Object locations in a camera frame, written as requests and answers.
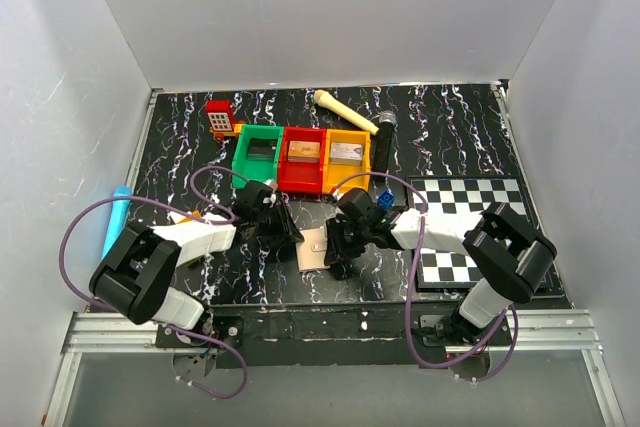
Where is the beige leather card holder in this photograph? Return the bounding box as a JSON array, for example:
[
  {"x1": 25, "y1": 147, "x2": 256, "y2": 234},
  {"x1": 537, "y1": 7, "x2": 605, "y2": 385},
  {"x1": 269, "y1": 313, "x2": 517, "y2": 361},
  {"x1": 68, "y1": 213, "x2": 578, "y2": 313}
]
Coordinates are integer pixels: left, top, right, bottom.
[{"x1": 296, "y1": 227, "x2": 328, "y2": 273}]

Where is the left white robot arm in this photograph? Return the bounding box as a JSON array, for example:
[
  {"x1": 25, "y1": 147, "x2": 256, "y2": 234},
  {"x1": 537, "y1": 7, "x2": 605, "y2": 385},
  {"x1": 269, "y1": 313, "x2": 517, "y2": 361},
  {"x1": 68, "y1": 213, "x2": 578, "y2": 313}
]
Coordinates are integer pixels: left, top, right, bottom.
[{"x1": 89, "y1": 181, "x2": 304, "y2": 330}]

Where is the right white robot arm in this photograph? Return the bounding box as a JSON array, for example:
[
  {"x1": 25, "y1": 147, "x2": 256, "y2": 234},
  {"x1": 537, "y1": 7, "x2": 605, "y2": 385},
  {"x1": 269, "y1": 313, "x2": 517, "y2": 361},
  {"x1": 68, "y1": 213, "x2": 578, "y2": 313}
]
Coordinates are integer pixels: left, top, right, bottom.
[{"x1": 324, "y1": 188, "x2": 557, "y2": 342}]

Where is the card box in yellow bin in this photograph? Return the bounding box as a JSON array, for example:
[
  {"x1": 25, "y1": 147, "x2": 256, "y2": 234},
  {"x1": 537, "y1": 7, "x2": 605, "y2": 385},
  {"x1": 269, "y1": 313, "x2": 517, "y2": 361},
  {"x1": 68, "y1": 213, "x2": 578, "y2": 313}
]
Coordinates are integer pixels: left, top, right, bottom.
[{"x1": 329, "y1": 142, "x2": 364, "y2": 165}]

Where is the card box in red bin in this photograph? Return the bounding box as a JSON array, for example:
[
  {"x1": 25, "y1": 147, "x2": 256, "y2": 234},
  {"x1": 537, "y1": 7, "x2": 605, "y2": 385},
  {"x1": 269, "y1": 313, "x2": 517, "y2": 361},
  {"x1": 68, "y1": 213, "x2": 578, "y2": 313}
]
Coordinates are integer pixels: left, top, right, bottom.
[{"x1": 287, "y1": 140, "x2": 321, "y2": 163}]

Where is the blue toy brick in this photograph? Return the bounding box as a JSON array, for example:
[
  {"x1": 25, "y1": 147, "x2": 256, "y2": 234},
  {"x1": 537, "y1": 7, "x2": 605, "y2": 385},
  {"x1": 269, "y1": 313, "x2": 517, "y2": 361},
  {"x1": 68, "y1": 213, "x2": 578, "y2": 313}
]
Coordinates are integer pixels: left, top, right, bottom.
[{"x1": 376, "y1": 190, "x2": 395, "y2": 211}]

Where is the green plastic bin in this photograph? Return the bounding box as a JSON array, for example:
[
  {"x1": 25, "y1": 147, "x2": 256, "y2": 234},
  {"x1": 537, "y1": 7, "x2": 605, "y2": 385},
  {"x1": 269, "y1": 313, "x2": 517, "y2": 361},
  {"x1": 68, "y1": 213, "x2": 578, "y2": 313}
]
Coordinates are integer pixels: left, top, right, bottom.
[{"x1": 232, "y1": 125, "x2": 284, "y2": 189}]

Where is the yellow plastic bin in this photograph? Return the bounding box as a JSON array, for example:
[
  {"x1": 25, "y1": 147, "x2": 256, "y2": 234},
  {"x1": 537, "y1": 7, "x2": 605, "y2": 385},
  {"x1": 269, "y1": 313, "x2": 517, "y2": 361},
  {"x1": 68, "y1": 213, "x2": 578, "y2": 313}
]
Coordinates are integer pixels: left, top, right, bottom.
[{"x1": 322, "y1": 129, "x2": 371, "y2": 194}]

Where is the red plastic bin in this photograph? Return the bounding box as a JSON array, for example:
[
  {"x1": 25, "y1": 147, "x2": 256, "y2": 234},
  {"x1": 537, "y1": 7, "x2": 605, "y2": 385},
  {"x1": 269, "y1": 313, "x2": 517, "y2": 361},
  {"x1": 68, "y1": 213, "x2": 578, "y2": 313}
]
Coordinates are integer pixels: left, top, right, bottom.
[{"x1": 277, "y1": 127, "x2": 326, "y2": 194}]

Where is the yellow green toy block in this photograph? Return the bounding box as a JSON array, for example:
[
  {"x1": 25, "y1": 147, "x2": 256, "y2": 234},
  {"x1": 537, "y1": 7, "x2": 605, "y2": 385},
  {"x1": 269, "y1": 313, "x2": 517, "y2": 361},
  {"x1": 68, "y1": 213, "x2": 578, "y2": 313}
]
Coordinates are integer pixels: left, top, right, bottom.
[{"x1": 163, "y1": 211, "x2": 207, "y2": 266}]

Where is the black microphone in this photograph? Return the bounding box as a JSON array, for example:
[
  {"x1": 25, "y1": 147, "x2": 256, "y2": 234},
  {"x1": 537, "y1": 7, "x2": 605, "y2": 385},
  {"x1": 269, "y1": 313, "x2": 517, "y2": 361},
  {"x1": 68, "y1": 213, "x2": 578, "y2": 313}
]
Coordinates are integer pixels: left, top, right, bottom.
[{"x1": 371, "y1": 111, "x2": 397, "y2": 173}]

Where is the red toy block building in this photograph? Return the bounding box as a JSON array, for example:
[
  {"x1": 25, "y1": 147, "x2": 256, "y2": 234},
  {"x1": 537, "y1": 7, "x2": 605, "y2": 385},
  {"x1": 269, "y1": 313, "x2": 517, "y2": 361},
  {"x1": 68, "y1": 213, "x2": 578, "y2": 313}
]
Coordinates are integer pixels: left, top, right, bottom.
[{"x1": 205, "y1": 100, "x2": 245, "y2": 143}]

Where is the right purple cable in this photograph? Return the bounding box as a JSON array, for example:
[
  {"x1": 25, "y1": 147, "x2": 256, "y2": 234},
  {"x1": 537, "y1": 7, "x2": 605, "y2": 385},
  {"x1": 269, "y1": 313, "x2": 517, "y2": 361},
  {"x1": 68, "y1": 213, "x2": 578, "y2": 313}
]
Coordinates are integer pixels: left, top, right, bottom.
[{"x1": 329, "y1": 171, "x2": 521, "y2": 372}]

